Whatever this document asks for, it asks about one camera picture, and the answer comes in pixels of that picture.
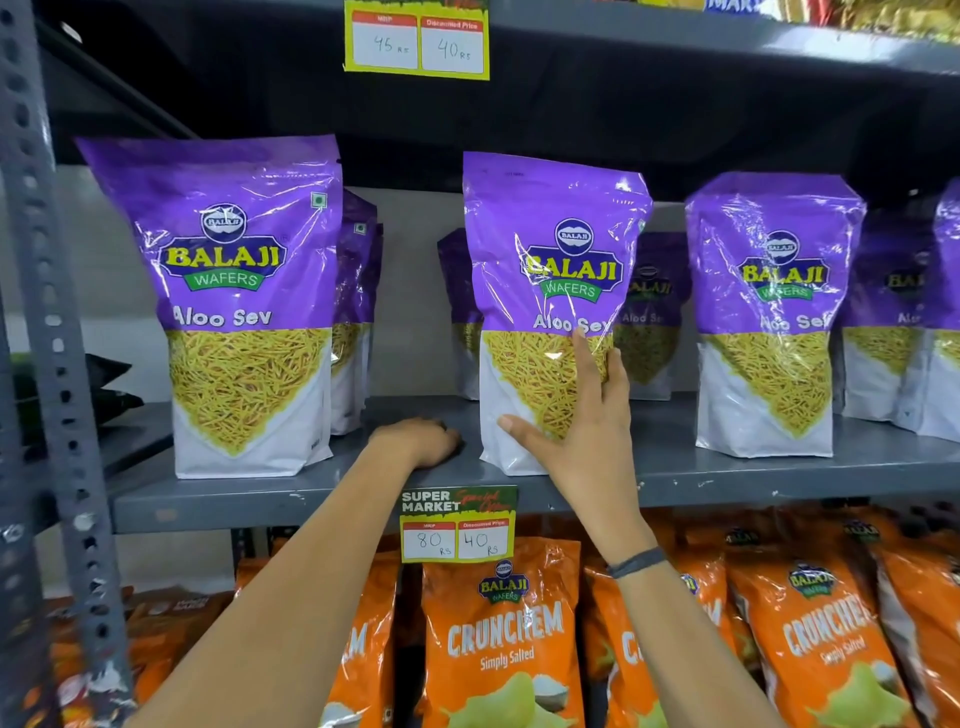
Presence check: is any person's right hand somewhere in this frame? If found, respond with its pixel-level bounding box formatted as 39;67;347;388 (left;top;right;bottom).
497;327;661;563

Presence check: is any person's left hand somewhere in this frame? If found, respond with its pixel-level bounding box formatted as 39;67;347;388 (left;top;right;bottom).
366;417;463;471

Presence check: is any purple snack bag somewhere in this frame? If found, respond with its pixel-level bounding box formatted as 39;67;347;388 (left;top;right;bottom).
462;151;654;478

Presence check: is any person's left forearm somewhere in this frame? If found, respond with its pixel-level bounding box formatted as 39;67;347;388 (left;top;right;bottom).
126;444;421;728

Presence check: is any person's right forearm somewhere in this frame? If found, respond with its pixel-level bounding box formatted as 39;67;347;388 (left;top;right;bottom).
600;546;786;728

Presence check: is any green price tag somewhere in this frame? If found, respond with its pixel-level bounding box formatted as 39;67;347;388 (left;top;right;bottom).
399;485;519;565

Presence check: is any black wristband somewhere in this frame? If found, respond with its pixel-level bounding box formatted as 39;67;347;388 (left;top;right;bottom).
606;546;669;581

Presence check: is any grey metal shelf board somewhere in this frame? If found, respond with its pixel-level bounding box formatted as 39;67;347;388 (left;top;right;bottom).
37;0;960;82
111;393;960;536

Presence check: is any row of orange chip packets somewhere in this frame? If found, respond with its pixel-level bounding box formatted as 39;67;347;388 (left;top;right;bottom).
235;506;960;728

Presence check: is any row of purple packets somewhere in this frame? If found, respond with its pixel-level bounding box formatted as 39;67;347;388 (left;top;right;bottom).
76;134;960;480

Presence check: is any black snack packet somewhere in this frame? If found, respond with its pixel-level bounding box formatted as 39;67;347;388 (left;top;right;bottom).
11;352;134;393
13;388;145;445

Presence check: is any pile of brown packets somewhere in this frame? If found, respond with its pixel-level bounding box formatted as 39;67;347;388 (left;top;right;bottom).
43;588;235;728

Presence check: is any yellow price tag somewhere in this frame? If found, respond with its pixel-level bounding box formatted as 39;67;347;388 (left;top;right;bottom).
343;0;492;82

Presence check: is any grey perforated rack upright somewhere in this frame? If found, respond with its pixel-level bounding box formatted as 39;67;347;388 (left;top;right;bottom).
0;0;138;728

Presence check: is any row of yellow packets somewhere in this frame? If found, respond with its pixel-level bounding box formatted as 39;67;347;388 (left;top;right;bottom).
637;0;960;44

